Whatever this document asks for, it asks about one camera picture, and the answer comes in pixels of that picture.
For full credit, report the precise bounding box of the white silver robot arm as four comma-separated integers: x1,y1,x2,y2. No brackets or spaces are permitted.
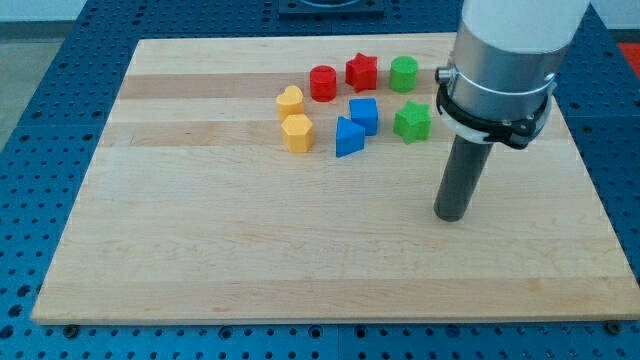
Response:
435,0,589,121

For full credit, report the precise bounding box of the light wooden board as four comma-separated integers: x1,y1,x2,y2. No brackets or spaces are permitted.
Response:
31,33,639,325

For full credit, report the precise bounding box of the blue triangle block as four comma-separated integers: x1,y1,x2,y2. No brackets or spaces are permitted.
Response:
335,116,366,158

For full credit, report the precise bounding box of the yellow hexagon block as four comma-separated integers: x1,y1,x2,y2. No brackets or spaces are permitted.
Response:
281,114,314,153

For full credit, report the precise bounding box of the blue cube block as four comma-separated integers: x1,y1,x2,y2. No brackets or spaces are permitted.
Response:
349,98,379,136

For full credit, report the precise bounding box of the yellow heart block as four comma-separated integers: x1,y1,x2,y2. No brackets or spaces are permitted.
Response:
276,85,304,122

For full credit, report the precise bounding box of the red cylinder block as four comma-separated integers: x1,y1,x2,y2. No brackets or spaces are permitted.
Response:
309,65,337,102

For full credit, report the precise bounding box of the green star block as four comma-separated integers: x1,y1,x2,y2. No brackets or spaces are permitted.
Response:
393,101,431,144

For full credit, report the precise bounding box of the red star block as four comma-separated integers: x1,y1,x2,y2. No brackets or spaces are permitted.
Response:
345,52,378,92

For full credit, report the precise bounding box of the green cylinder block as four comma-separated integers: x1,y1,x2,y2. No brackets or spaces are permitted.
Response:
390,56,418,93

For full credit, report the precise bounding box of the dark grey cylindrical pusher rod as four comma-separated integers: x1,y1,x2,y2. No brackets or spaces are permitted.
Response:
434,136,493,222

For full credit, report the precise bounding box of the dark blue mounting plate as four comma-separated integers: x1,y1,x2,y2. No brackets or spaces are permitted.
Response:
276,0,385,18

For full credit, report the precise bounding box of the black white wrist mount ring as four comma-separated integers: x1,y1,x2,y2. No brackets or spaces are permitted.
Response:
435,83,553,151

